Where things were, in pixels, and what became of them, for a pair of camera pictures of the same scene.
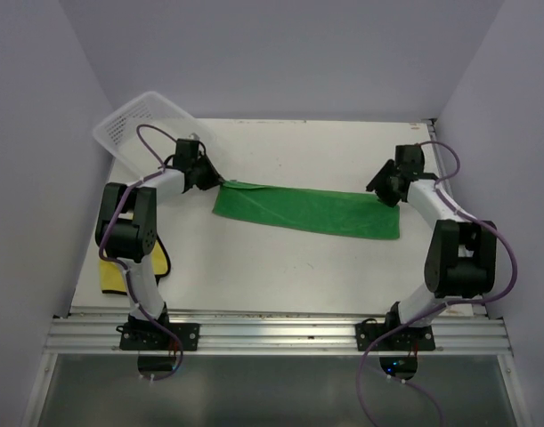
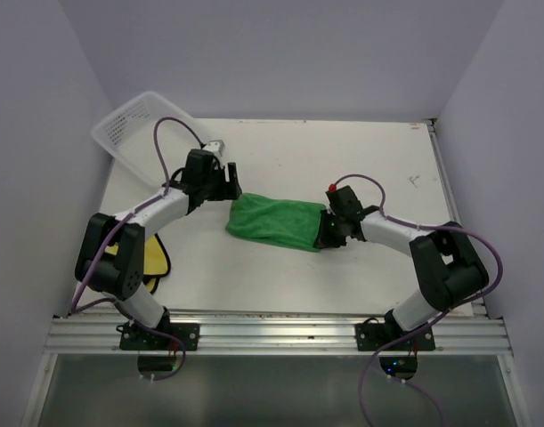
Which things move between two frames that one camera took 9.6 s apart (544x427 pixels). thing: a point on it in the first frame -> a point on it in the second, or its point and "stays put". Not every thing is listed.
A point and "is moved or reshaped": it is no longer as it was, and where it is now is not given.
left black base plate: [149, 336] stays put
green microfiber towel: [358, 214] is moved or reshaped
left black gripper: [214, 179] -> [229, 189]
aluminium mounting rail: [276, 334] stays put
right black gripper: [378, 184] -> [324, 240]
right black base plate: [417, 338] stays put
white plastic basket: [142, 135] stays put
